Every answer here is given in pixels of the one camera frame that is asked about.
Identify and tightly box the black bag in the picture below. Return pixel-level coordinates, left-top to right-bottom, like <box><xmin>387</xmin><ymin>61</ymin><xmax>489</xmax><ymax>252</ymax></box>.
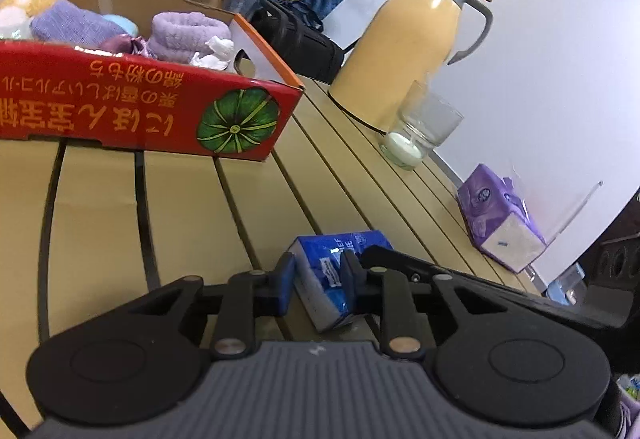
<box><xmin>249</xmin><ymin>0</ymin><xmax>347</xmax><ymax>85</ymax></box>

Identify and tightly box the yellow thermos jug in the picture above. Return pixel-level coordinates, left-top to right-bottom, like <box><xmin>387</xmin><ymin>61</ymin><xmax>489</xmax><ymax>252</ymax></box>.
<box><xmin>327</xmin><ymin>0</ymin><xmax>497</xmax><ymax>136</ymax></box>

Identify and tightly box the red cardboard box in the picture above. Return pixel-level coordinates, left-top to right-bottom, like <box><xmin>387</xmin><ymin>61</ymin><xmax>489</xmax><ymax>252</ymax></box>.
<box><xmin>0</xmin><ymin>0</ymin><xmax>305</xmax><ymax>163</ymax></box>

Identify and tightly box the pale blue plastic container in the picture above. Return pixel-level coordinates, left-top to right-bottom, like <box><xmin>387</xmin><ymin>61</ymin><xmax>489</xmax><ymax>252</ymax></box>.
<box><xmin>544</xmin><ymin>263</ymin><xmax>587</xmax><ymax>306</ymax></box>

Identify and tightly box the lavender fabric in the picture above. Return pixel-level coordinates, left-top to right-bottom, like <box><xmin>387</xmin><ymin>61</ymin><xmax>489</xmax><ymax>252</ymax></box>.
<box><xmin>616</xmin><ymin>371</ymin><xmax>640</xmax><ymax>436</ymax></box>

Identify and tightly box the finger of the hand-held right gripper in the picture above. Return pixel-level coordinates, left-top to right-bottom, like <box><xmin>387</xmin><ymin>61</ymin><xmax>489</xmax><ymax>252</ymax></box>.
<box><xmin>360</xmin><ymin>243</ymin><xmax>452</xmax><ymax>286</ymax></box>

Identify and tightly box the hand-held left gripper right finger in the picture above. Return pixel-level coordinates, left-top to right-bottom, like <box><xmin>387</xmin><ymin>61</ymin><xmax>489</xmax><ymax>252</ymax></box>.
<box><xmin>341</xmin><ymin>250</ymin><xmax>532</xmax><ymax>361</ymax></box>

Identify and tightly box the lavender terry headband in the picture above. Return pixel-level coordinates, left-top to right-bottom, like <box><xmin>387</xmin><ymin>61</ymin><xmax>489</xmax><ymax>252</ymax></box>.
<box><xmin>148</xmin><ymin>11</ymin><xmax>234</xmax><ymax>65</ymax></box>

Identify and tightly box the small white plush toy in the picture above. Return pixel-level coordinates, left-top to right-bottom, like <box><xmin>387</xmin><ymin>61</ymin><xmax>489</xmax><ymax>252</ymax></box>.
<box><xmin>189</xmin><ymin>36</ymin><xmax>236</xmax><ymax>70</ymax></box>

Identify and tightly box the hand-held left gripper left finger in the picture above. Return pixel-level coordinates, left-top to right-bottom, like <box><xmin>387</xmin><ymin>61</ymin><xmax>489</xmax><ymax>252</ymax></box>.
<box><xmin>126</xmin><ymin>252</ymin><xmax>297</xmax><ymax>358</ymax></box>

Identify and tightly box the yellow plush toy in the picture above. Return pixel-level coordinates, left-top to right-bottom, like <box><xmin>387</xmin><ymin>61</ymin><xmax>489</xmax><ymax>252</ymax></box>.
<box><xmin>0</xmin><ymin>0</ymin><xmax>64</xmax><ymax>21</ymax></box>

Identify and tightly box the lavender knit towel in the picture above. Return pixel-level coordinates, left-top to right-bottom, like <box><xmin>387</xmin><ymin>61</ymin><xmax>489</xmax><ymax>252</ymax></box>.
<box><xmin>29</xmin><ymin>0</ymin><xmax>119</xmax><ymax>45</ymax></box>

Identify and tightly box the glass candle jar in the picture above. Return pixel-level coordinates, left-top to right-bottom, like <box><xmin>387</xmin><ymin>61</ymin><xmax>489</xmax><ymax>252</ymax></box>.
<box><xmin>379</xmin><ymin>80</ymin><xmax>465</xmax><ymax>172</ymax></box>

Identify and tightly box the blue tissue packet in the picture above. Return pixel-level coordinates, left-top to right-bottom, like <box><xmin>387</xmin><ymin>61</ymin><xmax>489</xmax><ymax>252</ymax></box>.
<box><xmin>285</xmin><ymin>229</ymin><xmax>396</xmax><ymax>333</ymax></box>

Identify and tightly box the purple tissue pack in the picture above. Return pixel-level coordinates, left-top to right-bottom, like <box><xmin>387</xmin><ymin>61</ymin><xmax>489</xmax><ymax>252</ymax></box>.
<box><xmin>457</xmin><ymin>162</ymin><xmax>549</xmax><ymax>275</ymax></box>

